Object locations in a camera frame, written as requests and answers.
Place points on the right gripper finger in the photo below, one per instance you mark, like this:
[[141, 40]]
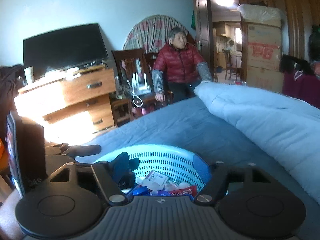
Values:
[[122, 170]]

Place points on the turquoise plastic basket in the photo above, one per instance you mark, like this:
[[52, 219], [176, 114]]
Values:
[[178, 164]]

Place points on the wooden drawer dresser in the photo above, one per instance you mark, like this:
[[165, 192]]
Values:
[[74, 109]]

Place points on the blue bed sheet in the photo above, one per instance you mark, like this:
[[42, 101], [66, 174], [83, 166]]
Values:
[[189, 125]]

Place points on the dark wooden chair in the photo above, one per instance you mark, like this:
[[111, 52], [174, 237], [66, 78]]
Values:
[[134, 74]]

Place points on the seated person red jacket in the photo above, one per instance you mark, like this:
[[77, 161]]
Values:
[[179, 68]]

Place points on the black flat television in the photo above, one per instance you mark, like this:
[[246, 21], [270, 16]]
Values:
[[74, 46]]

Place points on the white paper cup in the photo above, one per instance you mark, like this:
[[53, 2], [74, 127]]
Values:
[[29, 75]]

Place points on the light blue duvet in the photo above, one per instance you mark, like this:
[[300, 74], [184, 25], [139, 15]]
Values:
[[285, 128]]

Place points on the pile of clothes bags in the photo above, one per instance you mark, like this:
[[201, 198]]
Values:
[[301, 77]]

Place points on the stacked cardboard boxes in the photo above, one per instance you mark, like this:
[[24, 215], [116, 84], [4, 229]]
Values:
[[263, 46]]

